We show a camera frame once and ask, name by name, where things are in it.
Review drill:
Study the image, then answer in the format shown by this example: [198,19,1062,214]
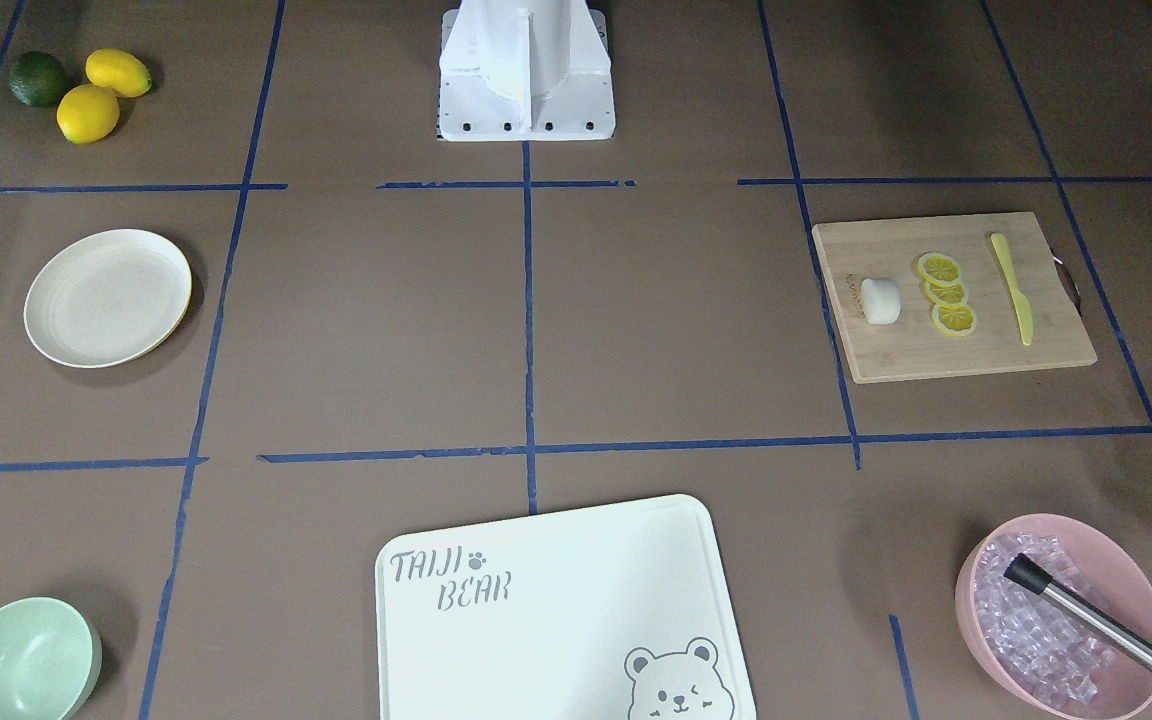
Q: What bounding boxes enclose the bamboo cutting board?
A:
[812,211,1097,384]

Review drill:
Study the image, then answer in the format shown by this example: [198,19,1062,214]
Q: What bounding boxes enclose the white bear serving tray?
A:
[376,495,756,719]

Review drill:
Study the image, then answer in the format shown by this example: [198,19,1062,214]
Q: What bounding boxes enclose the yellow plastic knife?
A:
[990,232,1036,347]

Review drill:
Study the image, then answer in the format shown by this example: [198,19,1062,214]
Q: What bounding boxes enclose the top lemon slice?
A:
[915,252,963,287]

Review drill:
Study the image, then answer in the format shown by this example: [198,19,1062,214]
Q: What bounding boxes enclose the pink bowl with ice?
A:
[955,514,1152,719]

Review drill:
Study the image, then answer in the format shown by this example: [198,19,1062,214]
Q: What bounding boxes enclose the yellow lemon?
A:
[84,47,154,99]
[55,85,122,145]

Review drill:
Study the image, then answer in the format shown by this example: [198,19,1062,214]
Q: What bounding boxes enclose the mint green bowl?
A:
[0,597,103,719]

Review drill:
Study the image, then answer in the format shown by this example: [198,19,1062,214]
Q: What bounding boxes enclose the bottom lemon slice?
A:
[931,304,977,338]

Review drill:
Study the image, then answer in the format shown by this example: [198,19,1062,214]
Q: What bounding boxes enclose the green lime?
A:
[8,51,74,108]

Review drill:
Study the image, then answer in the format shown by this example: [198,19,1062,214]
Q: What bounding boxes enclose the middle lemon slice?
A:
[922,281,970,309]

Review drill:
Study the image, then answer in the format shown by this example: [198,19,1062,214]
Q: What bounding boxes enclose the lower yellow lemon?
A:
[55,85,122,145]

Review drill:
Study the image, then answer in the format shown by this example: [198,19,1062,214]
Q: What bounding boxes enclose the lemon slice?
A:
[922,281,970,309]
[915,252,963,287]
[931,304,977,338]

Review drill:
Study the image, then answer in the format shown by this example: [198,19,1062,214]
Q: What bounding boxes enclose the cream round plate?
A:
[23,228,194,369]

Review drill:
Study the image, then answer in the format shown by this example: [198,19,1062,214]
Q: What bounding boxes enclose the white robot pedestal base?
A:
[435,1,617,142]

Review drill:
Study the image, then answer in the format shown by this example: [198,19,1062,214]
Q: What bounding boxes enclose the upper yellow lemon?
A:
[84,47,154,99]

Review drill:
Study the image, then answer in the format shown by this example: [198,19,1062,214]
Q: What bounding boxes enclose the metal rod black tip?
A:
[1005,553,1152,673]

